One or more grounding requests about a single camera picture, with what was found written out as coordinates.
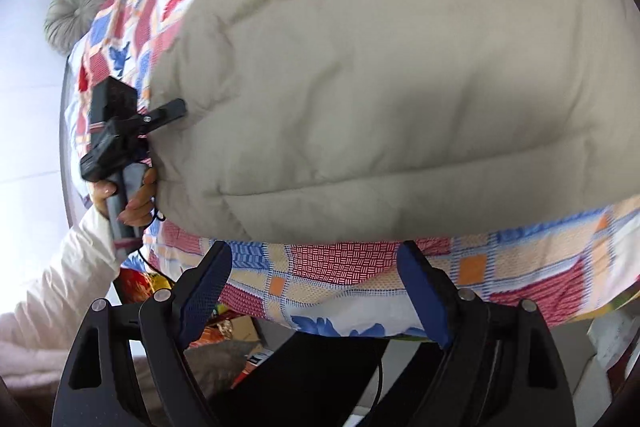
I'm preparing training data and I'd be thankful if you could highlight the beige quilted duvet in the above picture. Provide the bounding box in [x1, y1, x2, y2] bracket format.
[147, 0, 640, 244]

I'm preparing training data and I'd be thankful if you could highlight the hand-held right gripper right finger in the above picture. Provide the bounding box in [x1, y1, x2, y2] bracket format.
[360, 241, 584, 427]

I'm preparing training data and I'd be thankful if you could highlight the person's left hand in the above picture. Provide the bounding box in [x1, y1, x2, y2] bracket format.
[90, 169, 159, 228]

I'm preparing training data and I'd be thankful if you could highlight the patchwork printed bedspread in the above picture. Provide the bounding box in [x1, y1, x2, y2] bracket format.
[65, 0, 640, 340]

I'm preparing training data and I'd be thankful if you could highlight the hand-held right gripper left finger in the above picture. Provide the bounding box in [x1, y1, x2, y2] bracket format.
[52, 241, 234, 427]

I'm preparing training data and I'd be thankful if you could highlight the red yellow packet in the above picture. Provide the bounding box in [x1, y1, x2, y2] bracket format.
[121, 268, 174, 304]

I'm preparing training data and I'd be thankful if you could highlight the orange packet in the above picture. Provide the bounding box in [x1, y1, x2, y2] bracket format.
[192, 304, 240, 349]

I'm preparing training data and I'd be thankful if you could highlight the white cardboard box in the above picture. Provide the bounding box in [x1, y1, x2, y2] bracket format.
[585, 307, 639, 372]

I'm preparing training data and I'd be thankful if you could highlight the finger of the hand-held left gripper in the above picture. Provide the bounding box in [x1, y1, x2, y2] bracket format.
[135, 98, 189, 136]

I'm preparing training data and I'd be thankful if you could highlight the round grey-green cushion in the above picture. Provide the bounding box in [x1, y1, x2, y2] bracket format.
[44, 0, 108, 56]

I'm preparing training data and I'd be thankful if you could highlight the black cable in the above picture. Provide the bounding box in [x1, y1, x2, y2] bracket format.
[135, 206, 168, 280]

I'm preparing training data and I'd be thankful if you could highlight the person's left forearm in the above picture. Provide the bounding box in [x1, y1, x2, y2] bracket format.
[0, 206, 125, 358]

